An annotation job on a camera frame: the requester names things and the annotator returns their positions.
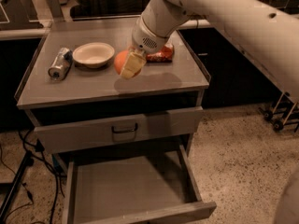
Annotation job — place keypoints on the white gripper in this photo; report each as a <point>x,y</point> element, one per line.
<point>147,40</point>

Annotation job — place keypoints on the orange fruit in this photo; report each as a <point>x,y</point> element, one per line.
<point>119,63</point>

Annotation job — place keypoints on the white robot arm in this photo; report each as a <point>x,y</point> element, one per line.
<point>269,37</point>

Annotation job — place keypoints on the grey drawer cabinet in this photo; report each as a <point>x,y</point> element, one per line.
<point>59,109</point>

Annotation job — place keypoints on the closed grey upper drawer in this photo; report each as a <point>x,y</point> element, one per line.
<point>120,130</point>

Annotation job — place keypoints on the open grey lower drawer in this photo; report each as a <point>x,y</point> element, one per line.
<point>144,185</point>

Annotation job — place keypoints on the red snack bag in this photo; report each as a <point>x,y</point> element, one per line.
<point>165,55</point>

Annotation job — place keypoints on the white bowl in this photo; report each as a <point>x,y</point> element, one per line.
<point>93,55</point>

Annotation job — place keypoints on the silver soda can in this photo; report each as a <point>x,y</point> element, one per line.
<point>61,64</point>

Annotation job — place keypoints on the black tripod leg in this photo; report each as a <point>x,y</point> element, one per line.
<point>13,186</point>

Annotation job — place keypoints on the wheeled cart base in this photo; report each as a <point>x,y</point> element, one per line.
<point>283,112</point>

